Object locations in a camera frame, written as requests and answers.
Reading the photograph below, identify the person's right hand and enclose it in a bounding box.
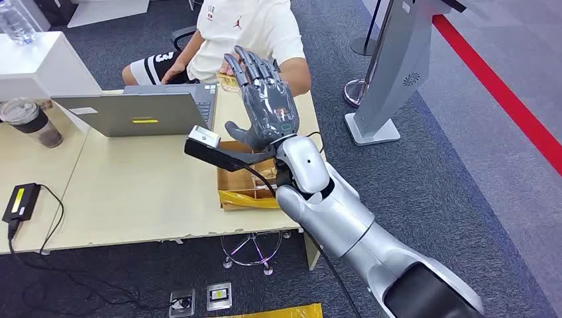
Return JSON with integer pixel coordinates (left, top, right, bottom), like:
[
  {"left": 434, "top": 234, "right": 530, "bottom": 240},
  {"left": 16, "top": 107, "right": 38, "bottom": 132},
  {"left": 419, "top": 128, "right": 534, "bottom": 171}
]
[{"left": 161, "top": 61, "right": 188, "bottom": 85}]

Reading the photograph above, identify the person's left hand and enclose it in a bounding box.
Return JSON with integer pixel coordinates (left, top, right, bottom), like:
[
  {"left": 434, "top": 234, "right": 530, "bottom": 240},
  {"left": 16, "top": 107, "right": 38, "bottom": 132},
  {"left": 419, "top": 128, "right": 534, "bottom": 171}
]
[{"left": 218, "top": 56, "right": 239, "bottom": 78}]

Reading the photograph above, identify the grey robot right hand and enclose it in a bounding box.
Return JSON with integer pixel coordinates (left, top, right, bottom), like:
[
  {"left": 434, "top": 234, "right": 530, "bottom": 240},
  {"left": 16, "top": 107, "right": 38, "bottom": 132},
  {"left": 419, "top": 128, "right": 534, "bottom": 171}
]
[{"left": 223, "top": 45, "right": 301, "bottom": 152}]

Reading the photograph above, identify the person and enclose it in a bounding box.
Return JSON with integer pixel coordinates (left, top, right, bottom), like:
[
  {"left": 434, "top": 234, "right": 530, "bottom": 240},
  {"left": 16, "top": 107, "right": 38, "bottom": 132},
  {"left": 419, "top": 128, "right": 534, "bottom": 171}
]
[{"left": 122, "top": 0, "right": 311, "bottom": 97}]

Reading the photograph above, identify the black card reader yellow label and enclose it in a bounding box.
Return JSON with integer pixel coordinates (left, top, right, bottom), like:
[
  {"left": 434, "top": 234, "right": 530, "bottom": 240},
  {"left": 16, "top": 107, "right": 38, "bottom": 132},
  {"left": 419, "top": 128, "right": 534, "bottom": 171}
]
[{"left": 1, "top": 182, "right": 42, "bottom": 224}]

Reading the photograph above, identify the black office chair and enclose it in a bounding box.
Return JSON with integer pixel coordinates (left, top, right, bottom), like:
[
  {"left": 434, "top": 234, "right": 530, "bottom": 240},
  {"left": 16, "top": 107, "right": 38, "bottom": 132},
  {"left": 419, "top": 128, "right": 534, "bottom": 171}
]
[{"left": 171, "top": 25, "right": 198, "bottom": 51}]

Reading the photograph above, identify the grey laptop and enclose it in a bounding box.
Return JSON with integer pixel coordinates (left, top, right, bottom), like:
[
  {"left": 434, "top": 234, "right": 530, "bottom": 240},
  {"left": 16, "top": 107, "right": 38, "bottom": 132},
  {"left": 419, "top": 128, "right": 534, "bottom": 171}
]
[{"left": 50, "top": 83, "right": 219, "bottom": 138}]

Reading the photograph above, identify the cardboard box with dividers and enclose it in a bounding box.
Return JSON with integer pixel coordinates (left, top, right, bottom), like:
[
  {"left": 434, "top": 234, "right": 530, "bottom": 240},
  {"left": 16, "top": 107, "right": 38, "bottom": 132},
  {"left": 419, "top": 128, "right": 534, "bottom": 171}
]
[{"left": 216, "top": 140, "right": 282, "bottom": 211}]

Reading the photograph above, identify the chrome stanchion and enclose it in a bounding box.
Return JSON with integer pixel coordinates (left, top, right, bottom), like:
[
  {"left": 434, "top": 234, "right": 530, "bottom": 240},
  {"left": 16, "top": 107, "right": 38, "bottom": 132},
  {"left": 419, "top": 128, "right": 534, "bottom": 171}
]
[{"left": 343, "top": 0, "right": 395, "bottom": 109}]

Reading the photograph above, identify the white platform board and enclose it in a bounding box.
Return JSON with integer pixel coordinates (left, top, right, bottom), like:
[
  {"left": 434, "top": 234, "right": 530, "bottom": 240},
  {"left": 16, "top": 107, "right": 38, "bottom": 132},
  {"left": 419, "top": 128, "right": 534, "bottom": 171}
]
[{"left": 67, "top": 0, "right": 151, "bottom": 28}]

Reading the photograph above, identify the crumpled yellow tape strip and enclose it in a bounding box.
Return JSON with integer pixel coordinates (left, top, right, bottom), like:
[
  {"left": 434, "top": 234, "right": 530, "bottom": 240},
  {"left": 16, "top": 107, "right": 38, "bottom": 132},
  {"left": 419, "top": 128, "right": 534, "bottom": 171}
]
[{"left": 218, "top": 189, "right": 281, "bottom": 210}]

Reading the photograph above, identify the grey stanchion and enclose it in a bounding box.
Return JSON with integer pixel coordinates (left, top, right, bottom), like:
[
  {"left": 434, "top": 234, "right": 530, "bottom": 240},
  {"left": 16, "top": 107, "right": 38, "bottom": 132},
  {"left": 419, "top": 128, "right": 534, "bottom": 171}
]
[{"left": 349, "top": 0, "right": 384, "bottom": 57}]

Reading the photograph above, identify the chrome stool base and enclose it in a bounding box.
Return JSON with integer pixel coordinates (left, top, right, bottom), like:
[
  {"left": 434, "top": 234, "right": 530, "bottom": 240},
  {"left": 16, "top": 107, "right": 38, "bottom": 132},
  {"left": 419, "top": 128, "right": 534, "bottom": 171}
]
[{"left": 219, "top": 230, "right": 292, "bottom": 276}]

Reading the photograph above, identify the grey kiosk stand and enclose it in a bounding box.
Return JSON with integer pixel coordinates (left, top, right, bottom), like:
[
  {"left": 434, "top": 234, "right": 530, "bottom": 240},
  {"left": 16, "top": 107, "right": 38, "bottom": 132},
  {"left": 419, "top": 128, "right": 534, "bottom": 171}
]
[{"left": 344, "top": 0, "right": 467, "bottom": 146}]

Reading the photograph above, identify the dark cabinet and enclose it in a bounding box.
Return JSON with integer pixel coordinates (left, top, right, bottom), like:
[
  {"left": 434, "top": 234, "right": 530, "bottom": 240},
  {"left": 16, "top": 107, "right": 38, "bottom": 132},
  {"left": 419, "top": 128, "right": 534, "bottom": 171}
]
[{"left": 32, "top": 0, "right": 80, "bottom": 27}]

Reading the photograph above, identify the white cabinet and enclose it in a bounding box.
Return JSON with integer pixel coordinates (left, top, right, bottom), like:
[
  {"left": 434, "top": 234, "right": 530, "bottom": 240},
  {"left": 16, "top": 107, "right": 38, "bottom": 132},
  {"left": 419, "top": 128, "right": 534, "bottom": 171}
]
[{"left": 0, "top": 30, "right": 103, "bottom": 133}]

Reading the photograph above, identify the plastic cup with lid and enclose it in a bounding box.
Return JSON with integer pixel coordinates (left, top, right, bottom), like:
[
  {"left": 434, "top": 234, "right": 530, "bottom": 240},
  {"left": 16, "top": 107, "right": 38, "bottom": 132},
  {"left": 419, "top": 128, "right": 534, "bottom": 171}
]
[{"left": 0, "top": 97, "right": 64, "bottom": 149}]

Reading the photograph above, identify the clear water bottle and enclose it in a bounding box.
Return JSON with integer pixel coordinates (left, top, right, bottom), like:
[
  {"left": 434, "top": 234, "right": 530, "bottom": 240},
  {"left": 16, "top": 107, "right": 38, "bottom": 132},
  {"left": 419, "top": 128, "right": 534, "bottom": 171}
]
[{"left": 0, "top": 0, "right": 38, "bottom": 45}]

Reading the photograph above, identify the silver floor socket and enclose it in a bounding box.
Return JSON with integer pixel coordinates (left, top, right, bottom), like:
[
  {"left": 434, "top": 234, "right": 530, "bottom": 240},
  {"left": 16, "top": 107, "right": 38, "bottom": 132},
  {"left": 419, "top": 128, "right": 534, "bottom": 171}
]
[{"left": 206, "top": 282, "right": 233, "bottom": 311}]

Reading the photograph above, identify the floor socket with plug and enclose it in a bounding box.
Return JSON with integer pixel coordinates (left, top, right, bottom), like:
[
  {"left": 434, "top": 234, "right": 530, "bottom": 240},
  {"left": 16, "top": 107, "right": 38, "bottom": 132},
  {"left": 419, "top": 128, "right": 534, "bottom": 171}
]
[{"left": 168, "top": 288, "right": 197, "bottom": 318}]

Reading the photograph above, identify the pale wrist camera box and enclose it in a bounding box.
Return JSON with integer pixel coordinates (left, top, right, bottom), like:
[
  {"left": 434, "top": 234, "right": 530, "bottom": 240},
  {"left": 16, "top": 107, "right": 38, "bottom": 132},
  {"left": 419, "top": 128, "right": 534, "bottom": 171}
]
[{"left": 188, "top": 125, "right": 222, "bottom": 149}]

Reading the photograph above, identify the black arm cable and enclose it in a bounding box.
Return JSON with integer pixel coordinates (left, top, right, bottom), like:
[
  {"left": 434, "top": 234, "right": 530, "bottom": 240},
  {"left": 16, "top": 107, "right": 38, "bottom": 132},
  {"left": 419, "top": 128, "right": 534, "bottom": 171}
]
[{"left": 239, "top": 163, "right": 363, "bottom": 318}]

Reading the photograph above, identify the black card reader cable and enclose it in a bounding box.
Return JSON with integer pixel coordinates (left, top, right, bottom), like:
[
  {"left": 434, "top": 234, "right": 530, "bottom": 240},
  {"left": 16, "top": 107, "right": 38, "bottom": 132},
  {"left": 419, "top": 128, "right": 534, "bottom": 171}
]
[{"left": 6, "top": 183, "right": 194, "bottom": 315}]

